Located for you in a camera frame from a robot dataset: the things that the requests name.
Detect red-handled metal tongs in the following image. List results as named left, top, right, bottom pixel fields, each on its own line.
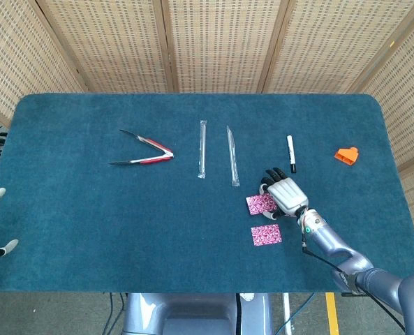
left=109, top=129, right=175, bottom=166

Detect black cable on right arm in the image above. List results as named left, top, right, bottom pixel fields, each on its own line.
left=300, top=230, right=407, bottom=332

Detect dark floor cable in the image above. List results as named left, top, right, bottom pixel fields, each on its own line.
left=103, top=292, right=129, bottom=335

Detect blue floor cable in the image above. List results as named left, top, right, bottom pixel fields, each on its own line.
left=274, top=292, right=316, bottom=335

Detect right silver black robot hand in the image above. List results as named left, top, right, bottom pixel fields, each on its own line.
left=258, top=167, right=309, bottom=221

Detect white marker with black cap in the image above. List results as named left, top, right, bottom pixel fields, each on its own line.
left=286, top=135, right=297, bottom=174

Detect woven rattan folding screen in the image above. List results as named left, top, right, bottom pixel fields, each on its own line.
left=0, top=0, right=414, bottom=276

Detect blue carpet table cover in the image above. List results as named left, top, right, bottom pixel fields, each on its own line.
left=0, top=93, right=414, bottom=294

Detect pink patterned card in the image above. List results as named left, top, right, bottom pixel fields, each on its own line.
left=251, top=224, right=283, bottom=247
left=246, top=193, right=278, bottom=216

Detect yellow floor tape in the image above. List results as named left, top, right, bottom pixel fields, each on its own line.
left=325, top=292, right=340, bottom=335

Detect clear wrapped straw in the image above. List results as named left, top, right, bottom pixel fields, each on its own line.
left=226, top=125, right=241, bottom=188
left=197, top=120, right=207, bottom=180

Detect orange plastic block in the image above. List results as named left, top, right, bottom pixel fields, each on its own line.
left=333, top=147, right=360, bottom=167

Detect grey robot torso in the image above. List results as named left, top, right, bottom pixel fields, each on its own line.
left=122, top=292, right=274, bottom=335

